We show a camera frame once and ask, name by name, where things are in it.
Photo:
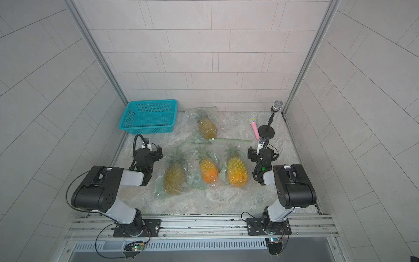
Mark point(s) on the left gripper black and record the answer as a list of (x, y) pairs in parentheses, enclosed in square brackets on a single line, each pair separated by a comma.
[(155, 154)]

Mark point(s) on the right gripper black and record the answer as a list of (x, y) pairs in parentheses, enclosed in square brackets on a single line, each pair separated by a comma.
[(252, 151)]

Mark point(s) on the pineapple yellow orange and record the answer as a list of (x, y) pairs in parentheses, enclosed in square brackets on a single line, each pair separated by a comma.
[(208, 166)]

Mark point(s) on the clear zip-top bag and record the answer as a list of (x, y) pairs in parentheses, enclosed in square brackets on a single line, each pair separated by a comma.
[(218, 162), (159, 190), (224, 161), (192, 120)]

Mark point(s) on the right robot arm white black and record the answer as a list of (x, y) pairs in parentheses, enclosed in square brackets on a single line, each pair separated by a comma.
[(293, 187)]

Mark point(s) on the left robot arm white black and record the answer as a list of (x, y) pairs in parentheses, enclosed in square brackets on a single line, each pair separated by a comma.
[(99, 189)]

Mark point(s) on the right pineapple in bag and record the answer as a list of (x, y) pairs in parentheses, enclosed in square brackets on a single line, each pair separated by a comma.
[(237, 172)]

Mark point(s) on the pineapple in bag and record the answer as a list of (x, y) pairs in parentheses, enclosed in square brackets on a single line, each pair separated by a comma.
[(237, 172), (175, 175), (206, 126)]

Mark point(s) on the left pineapple in bag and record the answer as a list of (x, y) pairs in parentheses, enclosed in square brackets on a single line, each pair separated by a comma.
[(175, 175)]

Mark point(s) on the back pineapple in bag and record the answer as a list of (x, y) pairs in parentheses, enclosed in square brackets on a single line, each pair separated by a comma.
[(206, 126)]

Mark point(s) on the black microphone stand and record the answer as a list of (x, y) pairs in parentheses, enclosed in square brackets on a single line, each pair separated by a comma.
[(266, 131)]

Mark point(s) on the pink toy microphone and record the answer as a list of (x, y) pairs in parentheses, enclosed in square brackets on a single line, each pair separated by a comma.
[(253, 123)]

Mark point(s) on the teal plastic basket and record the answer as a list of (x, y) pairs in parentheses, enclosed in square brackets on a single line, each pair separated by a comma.
[(149, 117)]

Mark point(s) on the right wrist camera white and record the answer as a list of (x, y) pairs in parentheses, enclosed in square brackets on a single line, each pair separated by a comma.
[(261, 144)]

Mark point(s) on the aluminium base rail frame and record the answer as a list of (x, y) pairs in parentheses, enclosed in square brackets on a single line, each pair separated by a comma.
[(193, 233)]

